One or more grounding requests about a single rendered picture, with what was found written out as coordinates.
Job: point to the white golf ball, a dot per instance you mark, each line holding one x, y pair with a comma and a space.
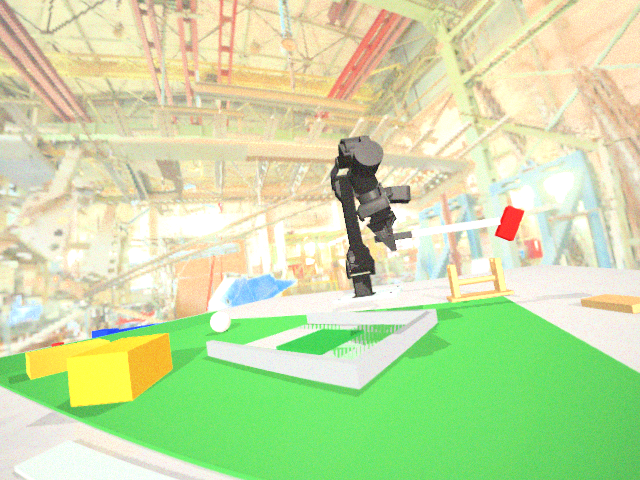
220, 321

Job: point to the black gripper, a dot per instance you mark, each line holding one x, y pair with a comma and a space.
373, 205

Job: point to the green flat mat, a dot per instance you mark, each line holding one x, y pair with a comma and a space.
491, 392

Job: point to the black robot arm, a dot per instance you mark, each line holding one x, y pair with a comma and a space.
362, 156

